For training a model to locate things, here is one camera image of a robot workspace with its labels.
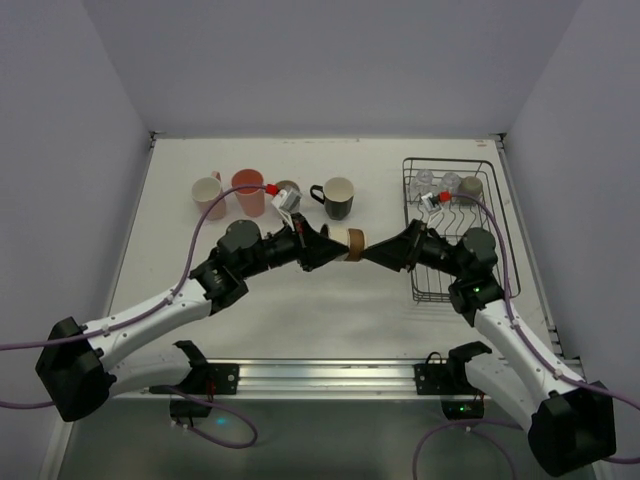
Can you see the cream cup brown band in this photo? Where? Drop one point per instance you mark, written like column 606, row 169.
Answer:
column 354, row 239

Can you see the clear glass cup right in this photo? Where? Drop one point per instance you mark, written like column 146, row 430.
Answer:
column 450, row 182

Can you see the glossy pink handled mug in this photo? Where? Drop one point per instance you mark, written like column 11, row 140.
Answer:
column 205, row 191

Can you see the matte pink tumbler cup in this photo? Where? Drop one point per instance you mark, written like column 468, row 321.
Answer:
column 249, row 193

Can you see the glossy black handled mug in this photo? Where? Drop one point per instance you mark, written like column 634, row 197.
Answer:
column 336, row 195

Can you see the aluminium mounting rail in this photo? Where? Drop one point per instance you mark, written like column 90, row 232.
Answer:
column 322, row 379

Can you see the clear glass cup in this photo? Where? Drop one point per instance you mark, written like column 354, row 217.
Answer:
column 422, row 183
column 450, row 182

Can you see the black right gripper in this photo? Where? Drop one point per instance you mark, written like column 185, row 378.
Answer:
column 415, row 246

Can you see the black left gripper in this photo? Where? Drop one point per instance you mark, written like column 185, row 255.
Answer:
column 304, row 243

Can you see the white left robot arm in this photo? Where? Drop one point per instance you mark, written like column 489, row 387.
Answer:
column 81, row 364

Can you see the beige cream cup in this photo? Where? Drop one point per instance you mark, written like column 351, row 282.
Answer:
column 285, row 185

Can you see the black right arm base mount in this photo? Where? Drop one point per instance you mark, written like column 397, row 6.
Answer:
column 446, row 378

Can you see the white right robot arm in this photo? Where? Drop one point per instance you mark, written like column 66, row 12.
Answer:
column 569, row 423

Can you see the grey-beige speckled cup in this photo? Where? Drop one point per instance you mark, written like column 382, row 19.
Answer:
column 470, row 189

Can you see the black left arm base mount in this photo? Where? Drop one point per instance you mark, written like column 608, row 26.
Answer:
column 202, row 379

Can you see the clear glass cup left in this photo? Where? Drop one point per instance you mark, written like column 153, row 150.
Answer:
column 422, row 183

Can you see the black wire dish rack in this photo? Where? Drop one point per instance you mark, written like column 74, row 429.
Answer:
column 428, row 285

